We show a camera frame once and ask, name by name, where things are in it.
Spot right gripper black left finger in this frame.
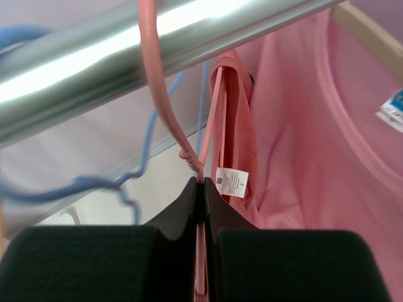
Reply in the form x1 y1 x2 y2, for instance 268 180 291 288
1 178 198 301

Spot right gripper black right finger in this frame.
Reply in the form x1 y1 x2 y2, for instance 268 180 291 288
203 178 391 301

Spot coral red t shirt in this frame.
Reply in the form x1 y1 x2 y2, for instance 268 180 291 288
199 50 258 222

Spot pink wire hanger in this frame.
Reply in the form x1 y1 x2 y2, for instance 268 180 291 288
137 0 228 295

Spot light pink t shirt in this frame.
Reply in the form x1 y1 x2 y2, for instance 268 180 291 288
248 8 403 232

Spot beige wooden hanger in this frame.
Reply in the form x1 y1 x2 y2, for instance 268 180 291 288
331 1 402 83

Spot blue wire hanger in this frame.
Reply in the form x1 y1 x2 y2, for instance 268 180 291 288
0 26 210 226

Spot silver clothes rail bar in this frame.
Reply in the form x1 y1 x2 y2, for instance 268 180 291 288
1 1 335 147

